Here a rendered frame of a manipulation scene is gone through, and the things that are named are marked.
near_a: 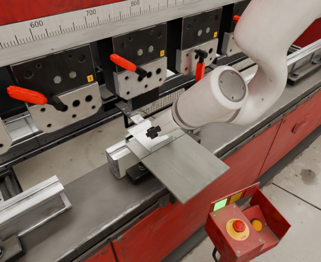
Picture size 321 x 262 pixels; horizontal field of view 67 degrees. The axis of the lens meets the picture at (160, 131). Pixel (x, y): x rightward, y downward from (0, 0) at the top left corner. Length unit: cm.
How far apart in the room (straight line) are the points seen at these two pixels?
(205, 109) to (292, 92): 95
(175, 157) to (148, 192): 15
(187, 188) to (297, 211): 142
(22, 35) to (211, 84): 33
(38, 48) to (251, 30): 36
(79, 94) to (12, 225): 39
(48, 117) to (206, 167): 42
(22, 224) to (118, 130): 167
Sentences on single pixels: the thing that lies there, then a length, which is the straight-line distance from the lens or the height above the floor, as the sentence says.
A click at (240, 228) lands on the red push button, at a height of 81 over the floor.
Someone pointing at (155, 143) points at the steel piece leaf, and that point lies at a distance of 76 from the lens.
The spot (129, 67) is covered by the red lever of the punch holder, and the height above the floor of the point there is 128.
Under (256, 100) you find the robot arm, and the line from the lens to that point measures 51.
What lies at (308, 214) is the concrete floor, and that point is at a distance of 202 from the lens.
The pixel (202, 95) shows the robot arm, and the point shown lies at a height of 129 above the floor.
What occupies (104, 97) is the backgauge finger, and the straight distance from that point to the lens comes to 91.
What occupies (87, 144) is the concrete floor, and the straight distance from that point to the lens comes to 226.
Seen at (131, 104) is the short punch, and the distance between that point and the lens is 70.
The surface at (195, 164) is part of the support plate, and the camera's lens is 71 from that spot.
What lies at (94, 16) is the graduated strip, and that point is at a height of 139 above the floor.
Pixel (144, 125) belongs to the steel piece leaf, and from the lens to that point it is 82.
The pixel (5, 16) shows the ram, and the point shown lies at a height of 141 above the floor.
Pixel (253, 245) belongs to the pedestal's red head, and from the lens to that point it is 87.
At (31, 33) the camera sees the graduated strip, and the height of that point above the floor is 138.
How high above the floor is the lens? 154
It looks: 42 degrees down
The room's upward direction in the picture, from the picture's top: straight up
